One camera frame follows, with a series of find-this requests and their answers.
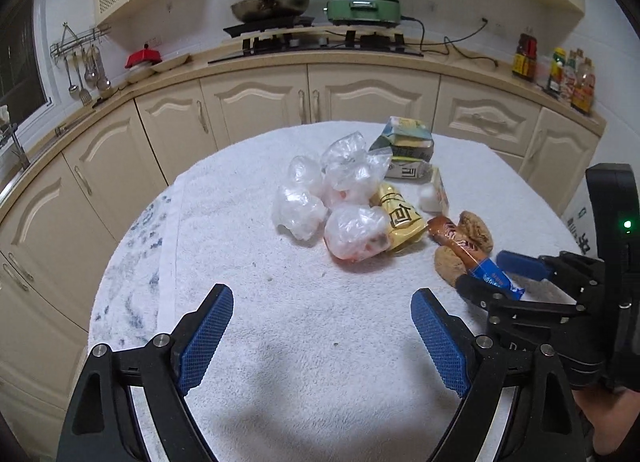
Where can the red pot lid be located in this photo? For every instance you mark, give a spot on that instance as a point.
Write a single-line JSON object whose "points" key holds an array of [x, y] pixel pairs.
{"points": [[144, 56]]}

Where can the brown walnut cookie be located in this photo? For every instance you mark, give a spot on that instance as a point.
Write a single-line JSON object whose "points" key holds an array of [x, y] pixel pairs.
{"points": [[475, 228]]}

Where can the yellow noodle packet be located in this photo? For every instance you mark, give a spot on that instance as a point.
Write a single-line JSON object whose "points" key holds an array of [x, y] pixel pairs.
{"points": [[406, 225]]}

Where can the green label bottle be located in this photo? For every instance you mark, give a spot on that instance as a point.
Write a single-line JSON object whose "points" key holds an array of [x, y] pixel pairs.
{"points": [[556, 71]]}

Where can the utensil hanging rack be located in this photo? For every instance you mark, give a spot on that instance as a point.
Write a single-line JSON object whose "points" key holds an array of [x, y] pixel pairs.
{"points": [[80, 56]]}

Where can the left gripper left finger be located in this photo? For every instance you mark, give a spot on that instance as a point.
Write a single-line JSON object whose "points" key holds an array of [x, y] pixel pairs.
{"points": [[100, 423]]}

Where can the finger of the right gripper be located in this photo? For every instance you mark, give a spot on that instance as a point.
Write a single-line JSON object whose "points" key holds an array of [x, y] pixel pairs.
{"points": [[523, 265], [480, 293]]}

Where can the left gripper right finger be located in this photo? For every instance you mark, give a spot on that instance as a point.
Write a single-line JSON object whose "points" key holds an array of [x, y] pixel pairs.
{"points": [[543, 423]]}

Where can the black gas stove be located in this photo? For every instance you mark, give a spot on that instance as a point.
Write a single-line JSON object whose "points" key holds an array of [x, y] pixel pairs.
{"points": [[317, 38]]}

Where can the plastic bag with orange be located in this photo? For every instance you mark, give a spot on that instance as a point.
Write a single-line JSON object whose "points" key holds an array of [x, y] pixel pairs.
{"points": [[354, 233]]}

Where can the steel frying pan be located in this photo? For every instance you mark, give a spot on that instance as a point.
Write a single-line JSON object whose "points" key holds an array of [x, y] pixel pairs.
{"points": [[247, 11]]}

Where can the green electric cooker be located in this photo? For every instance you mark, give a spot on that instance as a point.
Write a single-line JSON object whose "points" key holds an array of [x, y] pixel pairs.
{"points": [[383, 13]]}

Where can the blue green carton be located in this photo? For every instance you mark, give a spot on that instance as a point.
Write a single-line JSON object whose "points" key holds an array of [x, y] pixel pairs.
{"points": [[408, 139]]}

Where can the brown blue snack wrapper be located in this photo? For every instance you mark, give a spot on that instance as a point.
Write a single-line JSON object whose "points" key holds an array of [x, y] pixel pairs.
{"points": [[445, 232]]}

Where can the cream kitchen cabinets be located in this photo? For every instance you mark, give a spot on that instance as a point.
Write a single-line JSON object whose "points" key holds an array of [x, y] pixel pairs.
{"points": [[250, 142]]}

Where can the small white cup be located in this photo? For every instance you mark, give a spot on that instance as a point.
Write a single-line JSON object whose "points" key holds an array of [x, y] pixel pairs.
{"points": [[433, 198]]}

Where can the crumpled clear plastic bag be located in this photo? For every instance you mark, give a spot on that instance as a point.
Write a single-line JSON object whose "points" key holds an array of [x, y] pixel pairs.
{"points": [[298, 206]]}

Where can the dark sauce bottle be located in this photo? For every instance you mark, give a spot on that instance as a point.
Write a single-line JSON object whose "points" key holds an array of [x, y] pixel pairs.
{"points": [[525, 58]]}

